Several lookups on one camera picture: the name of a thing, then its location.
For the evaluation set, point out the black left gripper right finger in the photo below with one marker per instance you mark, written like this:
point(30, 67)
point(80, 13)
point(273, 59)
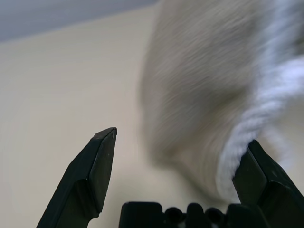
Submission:
point(268, 190)

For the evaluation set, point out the beige towel with white trim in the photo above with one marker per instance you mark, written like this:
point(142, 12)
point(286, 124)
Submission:
point(202, 71)

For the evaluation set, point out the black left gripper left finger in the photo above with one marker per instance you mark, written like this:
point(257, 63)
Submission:
point(90, 178)

